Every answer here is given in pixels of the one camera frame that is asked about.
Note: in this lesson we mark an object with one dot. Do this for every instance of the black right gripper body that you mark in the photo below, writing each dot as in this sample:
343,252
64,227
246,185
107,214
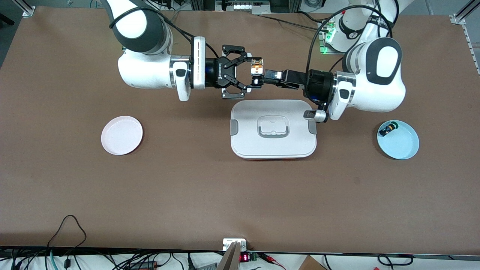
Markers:
219,72

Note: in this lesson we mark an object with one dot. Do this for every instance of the orange push-button switch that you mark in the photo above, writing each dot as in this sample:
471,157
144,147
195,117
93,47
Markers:
256,67

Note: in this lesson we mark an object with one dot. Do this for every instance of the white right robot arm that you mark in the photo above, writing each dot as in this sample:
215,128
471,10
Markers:
142,71

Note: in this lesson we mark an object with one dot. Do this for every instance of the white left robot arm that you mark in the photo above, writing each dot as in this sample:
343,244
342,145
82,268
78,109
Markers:
382,90

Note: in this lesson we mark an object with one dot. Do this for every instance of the light blue round plate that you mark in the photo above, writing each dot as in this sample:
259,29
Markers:
399,146

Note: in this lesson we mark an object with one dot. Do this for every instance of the pink round plate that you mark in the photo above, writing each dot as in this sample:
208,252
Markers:
122,135

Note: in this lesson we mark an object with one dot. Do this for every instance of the small white clamp block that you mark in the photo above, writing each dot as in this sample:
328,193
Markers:
229,243

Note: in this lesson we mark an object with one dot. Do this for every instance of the red LED display module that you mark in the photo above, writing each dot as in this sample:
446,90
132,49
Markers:
244,258

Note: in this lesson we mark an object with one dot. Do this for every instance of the red alligator clip leads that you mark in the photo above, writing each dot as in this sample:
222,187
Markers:
272,259

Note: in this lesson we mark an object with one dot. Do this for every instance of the brown cardboard piece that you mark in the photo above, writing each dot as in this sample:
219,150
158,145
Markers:
311,264

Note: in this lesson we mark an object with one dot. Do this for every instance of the orange and black device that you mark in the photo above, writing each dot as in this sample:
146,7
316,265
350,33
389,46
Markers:
144,264

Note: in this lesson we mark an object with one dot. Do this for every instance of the aluminium frame with equipment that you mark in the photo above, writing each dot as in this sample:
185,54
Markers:
243,6

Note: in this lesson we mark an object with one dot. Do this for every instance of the green push-button switch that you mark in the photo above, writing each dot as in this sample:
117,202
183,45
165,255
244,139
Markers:
388,129

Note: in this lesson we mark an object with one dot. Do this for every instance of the metal corner bracket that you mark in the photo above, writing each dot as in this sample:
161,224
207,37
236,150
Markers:
457,18
28,10

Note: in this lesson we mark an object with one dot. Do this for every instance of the perforated metal rail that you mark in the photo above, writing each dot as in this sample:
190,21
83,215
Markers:
473,48

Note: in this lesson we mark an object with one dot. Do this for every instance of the grey slanted post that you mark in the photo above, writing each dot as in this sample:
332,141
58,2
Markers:
229,260

